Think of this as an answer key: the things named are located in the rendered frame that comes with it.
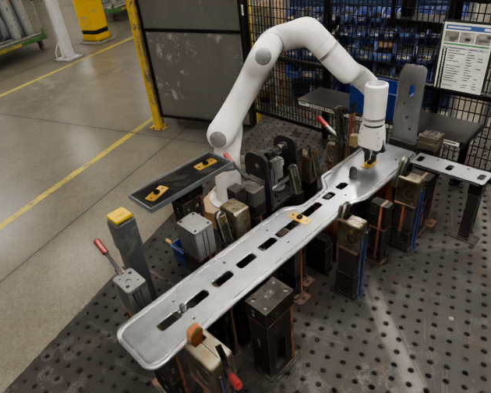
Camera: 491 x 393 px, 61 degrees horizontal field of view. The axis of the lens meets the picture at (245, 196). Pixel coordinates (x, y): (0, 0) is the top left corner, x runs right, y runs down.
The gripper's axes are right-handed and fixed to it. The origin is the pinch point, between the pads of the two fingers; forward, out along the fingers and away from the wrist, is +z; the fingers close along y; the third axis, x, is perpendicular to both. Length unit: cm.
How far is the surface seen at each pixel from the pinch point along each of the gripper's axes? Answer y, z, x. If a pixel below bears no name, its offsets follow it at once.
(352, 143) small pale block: -12.3, 0.2, 6.1
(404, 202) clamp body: 20.3, 9.2, -8.4
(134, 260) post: -31, 5, -97
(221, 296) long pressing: 5, 3, -89
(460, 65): 10, -24, 54
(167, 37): -270, 4, 96
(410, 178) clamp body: 21.0, -1.4, -7.7
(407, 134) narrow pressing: 2.9, -0.1, 26.5
